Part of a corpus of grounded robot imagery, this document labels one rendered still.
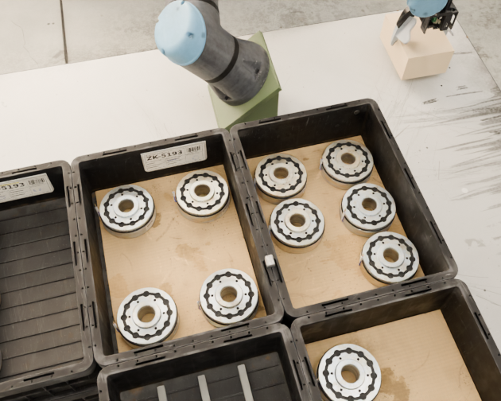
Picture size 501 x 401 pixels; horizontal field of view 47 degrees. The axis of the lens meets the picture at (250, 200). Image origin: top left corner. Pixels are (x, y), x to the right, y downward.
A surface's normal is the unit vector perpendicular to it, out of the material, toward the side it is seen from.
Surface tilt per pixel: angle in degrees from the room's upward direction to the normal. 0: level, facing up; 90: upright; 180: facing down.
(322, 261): 0
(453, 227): 0
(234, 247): 0
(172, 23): 42
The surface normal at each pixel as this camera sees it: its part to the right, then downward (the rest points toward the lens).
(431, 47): 0.01, -0.52
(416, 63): 0.23, 0.83
